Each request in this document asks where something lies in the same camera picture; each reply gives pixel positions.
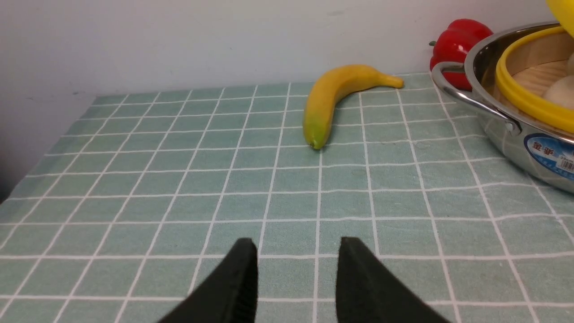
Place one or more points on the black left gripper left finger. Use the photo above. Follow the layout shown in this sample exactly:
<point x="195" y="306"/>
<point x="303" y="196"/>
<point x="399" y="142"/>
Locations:
<point x="228" y="295"/>

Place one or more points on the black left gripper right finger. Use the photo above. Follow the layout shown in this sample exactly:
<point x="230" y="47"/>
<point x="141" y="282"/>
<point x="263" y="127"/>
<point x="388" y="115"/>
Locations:
<point x="367" y="292"/>

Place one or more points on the yellow-rimmed bamboo steamer basket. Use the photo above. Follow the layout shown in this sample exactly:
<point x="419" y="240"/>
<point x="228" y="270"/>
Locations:
<point x="529" y="66"/>

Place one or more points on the yellow woven steamer lid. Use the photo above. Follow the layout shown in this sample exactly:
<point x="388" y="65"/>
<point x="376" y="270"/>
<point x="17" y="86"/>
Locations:
<point x="563" y="11"/>

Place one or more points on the stainless steel pot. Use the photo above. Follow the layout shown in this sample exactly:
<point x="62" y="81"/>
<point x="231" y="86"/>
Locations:
<point x="541" y="151"/>

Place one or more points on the green checkered tablecloth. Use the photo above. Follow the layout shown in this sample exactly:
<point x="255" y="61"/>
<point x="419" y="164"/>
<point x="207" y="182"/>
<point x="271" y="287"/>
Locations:
<point x="145" y="194"/>

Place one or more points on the yellow banana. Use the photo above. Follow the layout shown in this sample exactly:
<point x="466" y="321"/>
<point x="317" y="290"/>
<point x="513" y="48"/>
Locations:
<point x="330" y="89"/>

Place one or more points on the red bell pepper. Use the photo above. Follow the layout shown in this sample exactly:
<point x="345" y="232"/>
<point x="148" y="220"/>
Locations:
<point x="457" y="40"/>

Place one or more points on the round white bun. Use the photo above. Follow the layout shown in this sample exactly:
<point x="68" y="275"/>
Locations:
<point x="561" y="93"/>

